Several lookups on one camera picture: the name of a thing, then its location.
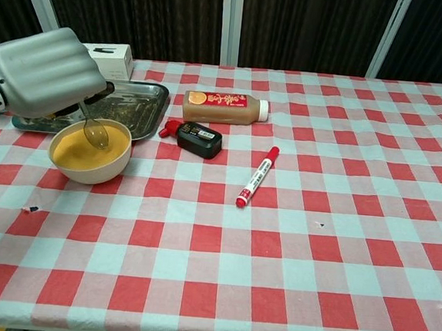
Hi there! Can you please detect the red white checkered tablecloth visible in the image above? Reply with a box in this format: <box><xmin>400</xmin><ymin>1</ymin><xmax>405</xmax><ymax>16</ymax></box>
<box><xmin>0</xmin><ymin>44</ymin><xmax>442</xmax><ymax>331</ymax></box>

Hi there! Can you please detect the white cardboard box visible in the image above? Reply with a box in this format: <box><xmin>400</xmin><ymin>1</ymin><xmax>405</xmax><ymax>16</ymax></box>
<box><xmin>79</xmin><ymin>40</ymin><xmax>137</xmax><ymax>83</ymax></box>

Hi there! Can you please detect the beige bowl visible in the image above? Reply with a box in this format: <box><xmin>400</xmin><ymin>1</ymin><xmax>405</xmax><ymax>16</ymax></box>
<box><xmin>45</xmin><ymin>113</ymin><xmax>135</xmax><ymax>188</ymax></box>

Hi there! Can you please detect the metal spoon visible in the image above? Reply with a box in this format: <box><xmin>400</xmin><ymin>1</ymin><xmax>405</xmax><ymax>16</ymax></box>
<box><xmin>73</xmin><ymin>100</ymin><xmax>113</xmax><ymax>151</ymax></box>

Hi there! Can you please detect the black ink bottle red cap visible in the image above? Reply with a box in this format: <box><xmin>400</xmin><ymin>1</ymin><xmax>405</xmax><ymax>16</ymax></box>
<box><xmin>156</xmin><ymin>117</ymin><xmax>224</xmax><ymax>161</ymax></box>

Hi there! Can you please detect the red whiteboard marker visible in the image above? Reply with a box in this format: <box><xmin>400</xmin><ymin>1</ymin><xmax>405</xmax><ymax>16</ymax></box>
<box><xmin>234</xmin><ymin>143</ymin><xmax>281</xmax><ymax>212</ymax></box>

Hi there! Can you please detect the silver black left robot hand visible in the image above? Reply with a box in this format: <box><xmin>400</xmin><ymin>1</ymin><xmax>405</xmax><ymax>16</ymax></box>
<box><xmin>0</xmin><ymin>21</ymin><xmax>120</xmax><ymax>127</ymax></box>

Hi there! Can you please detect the brown juice bottle red label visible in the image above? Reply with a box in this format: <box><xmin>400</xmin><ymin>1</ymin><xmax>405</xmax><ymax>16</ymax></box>
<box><xmin>181</xmin><ymin>89</ymin><xmax>271</xmax><ymax>129</ymax></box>

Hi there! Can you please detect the yellow powder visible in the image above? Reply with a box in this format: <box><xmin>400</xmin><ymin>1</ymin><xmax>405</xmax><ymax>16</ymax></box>
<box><xmin>51</xmin><ymin>120</ymin><xmax>131</xmax><ymax>177</ymax></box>

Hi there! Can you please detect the stainless steel tray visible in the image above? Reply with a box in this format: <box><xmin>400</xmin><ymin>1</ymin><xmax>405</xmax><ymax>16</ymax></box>
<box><xmin>10</xmin><ymin>70</ymin><xmax>171</xmax><ymax>144</ymax></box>

